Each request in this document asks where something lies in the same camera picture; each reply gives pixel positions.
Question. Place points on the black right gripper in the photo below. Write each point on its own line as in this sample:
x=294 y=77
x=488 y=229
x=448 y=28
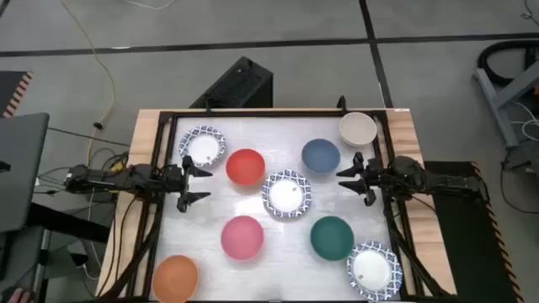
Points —
x=372 y=177

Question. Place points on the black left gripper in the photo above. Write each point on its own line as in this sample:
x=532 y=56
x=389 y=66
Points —
x=174 y=180

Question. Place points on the blue patterned paper plate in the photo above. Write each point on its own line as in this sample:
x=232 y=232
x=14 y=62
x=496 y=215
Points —
x=286 y=194
x=204 y=145
x=374 y=270

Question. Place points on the blue bowl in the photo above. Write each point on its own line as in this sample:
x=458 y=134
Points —
x=321 y=156

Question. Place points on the beige bowl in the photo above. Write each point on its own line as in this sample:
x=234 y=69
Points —
x=358 y=128

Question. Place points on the red bowl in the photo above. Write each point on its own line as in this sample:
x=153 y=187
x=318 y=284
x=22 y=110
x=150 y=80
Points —
x=245 y=167

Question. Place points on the green bowl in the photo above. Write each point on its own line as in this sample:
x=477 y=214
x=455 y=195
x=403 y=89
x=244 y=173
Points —
x=332 y=237

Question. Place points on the pink bowl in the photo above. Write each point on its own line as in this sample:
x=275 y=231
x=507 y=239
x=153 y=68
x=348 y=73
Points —
x=242 y=237

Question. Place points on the orange bowl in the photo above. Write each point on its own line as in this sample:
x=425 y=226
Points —
x=174 y=278

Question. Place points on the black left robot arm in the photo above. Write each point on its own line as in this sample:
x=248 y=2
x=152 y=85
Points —
x=126 y=179

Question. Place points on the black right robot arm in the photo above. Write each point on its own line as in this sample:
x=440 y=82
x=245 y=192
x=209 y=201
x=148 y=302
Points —
x=442 y=183

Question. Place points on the black computer tower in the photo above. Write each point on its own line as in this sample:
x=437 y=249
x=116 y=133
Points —
x=236 y=86

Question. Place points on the large black hazard-striped floor mat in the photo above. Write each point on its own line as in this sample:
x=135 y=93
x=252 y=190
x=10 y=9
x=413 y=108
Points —
x=463 y=244

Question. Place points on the grey metal stand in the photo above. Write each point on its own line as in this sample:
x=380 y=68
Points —
x=497 y=113

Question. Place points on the dark grey desk top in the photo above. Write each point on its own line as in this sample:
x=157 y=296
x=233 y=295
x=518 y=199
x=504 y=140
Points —
x=21 y=168

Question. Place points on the person's hand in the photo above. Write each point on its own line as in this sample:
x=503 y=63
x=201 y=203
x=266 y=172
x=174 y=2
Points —
x=21 y=296

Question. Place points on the small black hazard-striped floor mat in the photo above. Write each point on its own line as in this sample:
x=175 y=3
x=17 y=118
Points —
x=10 y=88

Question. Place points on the black frame clamp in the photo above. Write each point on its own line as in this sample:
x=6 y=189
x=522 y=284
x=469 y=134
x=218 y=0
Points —
x=342 y=103

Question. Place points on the black metal table frame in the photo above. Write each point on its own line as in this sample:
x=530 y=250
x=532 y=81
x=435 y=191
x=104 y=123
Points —
x=273 y=113

